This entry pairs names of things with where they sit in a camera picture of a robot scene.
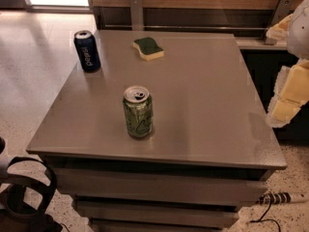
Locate green soda can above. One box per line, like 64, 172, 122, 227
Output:
123, 85, 154, 138

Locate left metal bracket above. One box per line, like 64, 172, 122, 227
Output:
129, 0, 144, 31

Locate grey drawer cabinet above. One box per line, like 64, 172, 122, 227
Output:
28, 31, 286, 232

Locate white power strip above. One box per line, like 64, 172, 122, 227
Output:
257, 192, 309, 205

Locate metal bracket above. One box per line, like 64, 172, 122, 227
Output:
129, 0, 144, 31
264, 0, 295, 45

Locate wooden counter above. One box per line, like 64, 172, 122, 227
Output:
88, 0, 302, 49

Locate blue pepsi can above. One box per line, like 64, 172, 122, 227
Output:
73, 30, 101, 73

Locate black cable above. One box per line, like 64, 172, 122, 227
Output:
249, 200, 283, 232

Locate green yellow sponge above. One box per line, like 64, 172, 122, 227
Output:
132, 37, 164, 61

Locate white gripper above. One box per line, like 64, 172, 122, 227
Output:
266, 0, 309, 128

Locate right metal bracket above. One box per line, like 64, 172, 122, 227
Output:
264, 0, 295, 45

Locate black headphones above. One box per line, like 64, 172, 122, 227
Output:
0, 157, 63, 232

